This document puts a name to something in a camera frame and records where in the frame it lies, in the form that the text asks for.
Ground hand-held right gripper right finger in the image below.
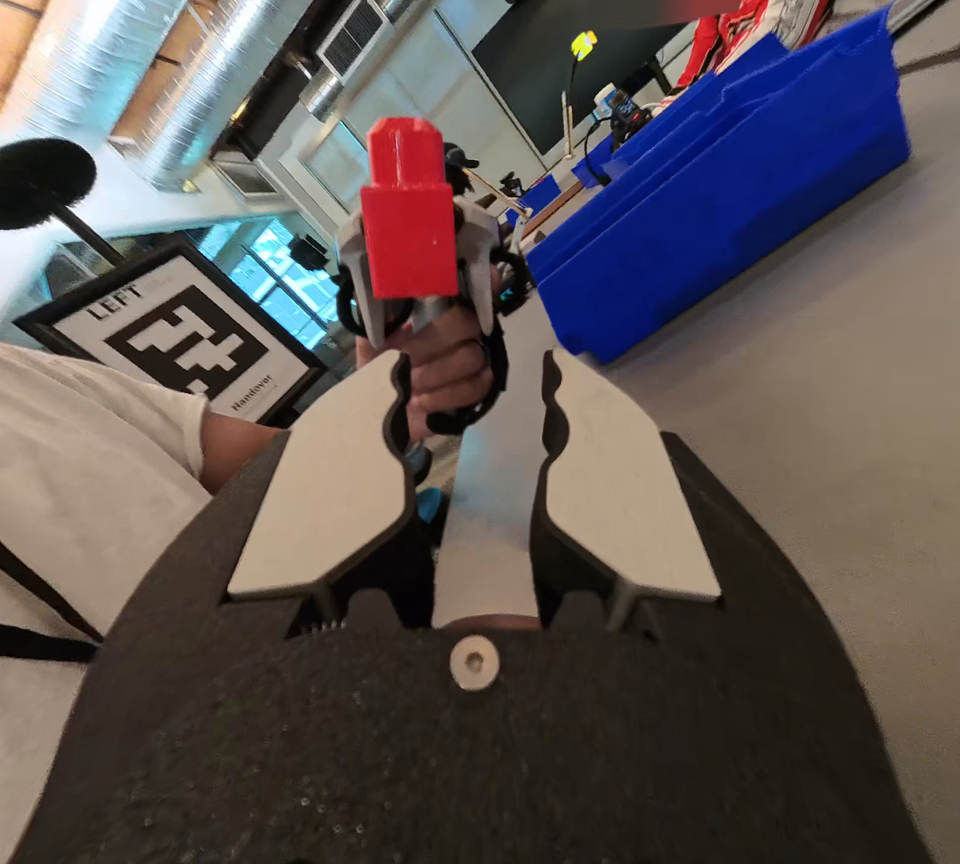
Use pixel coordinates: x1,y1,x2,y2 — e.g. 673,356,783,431
528,348,725,633

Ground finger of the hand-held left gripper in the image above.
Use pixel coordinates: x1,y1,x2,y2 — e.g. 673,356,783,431
452,197,504,339
333,213,390,349

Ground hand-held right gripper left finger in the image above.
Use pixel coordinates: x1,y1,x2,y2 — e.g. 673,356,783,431
225,348,421,629

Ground red plastic block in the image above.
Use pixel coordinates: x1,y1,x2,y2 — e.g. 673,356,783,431
358,116,462,301

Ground blue plastic bin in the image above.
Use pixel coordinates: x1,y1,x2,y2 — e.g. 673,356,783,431
525,4,914,366

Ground person's left forearm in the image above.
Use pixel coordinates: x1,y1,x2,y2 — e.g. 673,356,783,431
199,410,292,496

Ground person's left hand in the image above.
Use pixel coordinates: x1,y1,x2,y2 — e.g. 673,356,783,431
354,263,505,444

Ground black box fixture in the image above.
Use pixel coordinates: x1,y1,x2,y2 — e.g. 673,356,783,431
288,233,333,274

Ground small blue parts bin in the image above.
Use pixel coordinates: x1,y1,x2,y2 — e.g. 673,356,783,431
506,173,582,228

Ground black framed marker sign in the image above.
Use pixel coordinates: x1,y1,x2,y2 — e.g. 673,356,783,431
11,236,327,428

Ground yellow-headed desk lamp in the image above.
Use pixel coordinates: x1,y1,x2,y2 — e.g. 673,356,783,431
562,30,601,164

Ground ceiling air vent grille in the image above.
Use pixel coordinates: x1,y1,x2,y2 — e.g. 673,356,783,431
315,0,393,84

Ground black fuzzy pole stand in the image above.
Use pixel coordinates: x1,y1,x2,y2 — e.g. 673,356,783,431
0,137,129,267

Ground black wall screen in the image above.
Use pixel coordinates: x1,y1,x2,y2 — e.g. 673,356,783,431
469,0,690,159

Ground black tripod camera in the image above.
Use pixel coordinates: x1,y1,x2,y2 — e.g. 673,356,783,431
609,92,655,149

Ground black lanyard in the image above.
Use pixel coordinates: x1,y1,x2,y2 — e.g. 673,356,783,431
0,540,105,664

